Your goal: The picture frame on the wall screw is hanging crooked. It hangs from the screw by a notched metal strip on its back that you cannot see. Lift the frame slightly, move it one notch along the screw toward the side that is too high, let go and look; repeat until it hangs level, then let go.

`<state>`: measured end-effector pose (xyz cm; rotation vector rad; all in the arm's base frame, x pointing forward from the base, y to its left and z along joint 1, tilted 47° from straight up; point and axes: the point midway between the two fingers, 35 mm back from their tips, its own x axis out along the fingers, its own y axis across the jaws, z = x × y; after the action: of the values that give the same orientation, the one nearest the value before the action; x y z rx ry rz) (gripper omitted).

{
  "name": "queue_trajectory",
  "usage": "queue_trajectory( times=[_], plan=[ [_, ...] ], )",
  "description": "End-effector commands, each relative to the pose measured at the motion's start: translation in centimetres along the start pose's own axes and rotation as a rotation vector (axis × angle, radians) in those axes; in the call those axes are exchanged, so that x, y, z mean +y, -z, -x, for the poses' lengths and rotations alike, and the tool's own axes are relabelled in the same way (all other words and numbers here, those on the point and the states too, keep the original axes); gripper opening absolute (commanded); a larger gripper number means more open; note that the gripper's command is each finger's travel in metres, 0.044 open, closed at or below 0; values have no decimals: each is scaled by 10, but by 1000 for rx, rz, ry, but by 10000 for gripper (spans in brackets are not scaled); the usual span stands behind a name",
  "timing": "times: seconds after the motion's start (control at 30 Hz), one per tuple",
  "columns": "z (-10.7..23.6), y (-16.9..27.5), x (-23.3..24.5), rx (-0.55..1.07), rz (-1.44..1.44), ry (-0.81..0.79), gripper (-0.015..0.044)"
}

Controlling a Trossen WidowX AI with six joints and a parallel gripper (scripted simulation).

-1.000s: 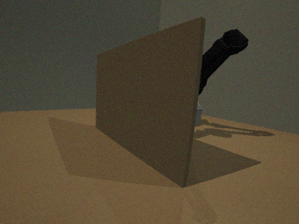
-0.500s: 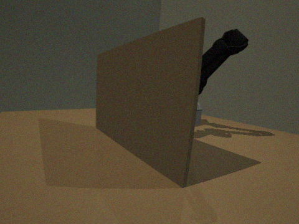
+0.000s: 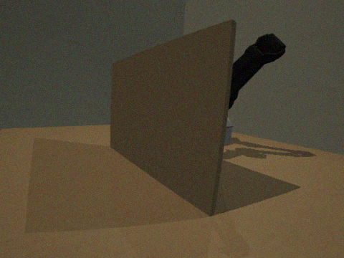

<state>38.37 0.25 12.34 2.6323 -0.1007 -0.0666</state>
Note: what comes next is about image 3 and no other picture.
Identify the brown flat board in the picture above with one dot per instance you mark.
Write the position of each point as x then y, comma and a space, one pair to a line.
169, 110

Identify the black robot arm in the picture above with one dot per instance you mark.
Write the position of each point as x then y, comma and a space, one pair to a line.
267, 49

